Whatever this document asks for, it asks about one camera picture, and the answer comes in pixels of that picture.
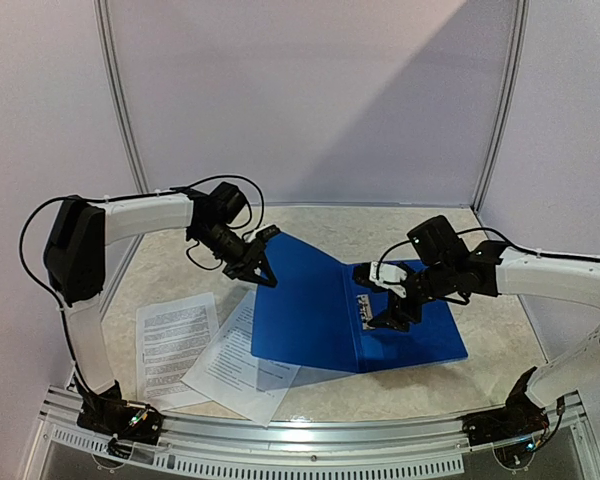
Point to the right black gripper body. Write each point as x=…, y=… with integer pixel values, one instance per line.
x=401, y=305

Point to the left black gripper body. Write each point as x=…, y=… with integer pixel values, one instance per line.
x=243, y=260

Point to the blue plastic folder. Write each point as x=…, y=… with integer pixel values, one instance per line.
x=317, y=316

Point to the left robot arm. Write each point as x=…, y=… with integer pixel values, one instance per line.
x=74, y=258

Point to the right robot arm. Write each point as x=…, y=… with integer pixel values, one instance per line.
x=454, y=273

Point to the metal folder clip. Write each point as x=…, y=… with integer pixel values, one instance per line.
x=365, y=311

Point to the left printed paper sheet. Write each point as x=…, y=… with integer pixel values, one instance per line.
x=170, y=337

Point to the printed paper sheet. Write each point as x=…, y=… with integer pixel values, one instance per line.
x=227, y=373
x=170, y=337

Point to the right printed paper sheet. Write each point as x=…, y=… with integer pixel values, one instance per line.
x=227, y=373

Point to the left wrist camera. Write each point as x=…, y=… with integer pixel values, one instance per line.
x=267, y=232

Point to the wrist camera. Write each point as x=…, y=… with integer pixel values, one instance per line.
x=380, y=276
x=267, y=232

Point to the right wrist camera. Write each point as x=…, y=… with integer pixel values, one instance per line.
x=380, y=276

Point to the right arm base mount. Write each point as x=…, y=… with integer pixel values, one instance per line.
x=519, y=429

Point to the aluminium front rail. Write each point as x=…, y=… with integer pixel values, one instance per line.
x=198, y=447

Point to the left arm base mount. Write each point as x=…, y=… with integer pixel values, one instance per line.
x=109, y=414

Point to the right aluminium frame post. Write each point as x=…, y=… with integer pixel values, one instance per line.
x=505, y=99

